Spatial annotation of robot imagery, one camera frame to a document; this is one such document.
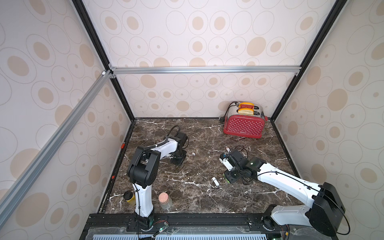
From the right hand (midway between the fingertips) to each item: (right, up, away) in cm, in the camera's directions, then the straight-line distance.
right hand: (227, 177), depth 81 cm
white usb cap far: (+6, +12, +22) cm, 26 cm away
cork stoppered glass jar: (-32, -8, -10) cm, 34 cm away
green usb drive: (-2, +2, -10) cm, 10 cm away
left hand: (-22, +7, +14) cm, 27 cm away
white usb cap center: (-19, +10, +18) cm, 28 cm away
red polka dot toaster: (+15, +33, +16) cm, 39 cm away
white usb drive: (-5, -4, +6) cm, 9 cm away
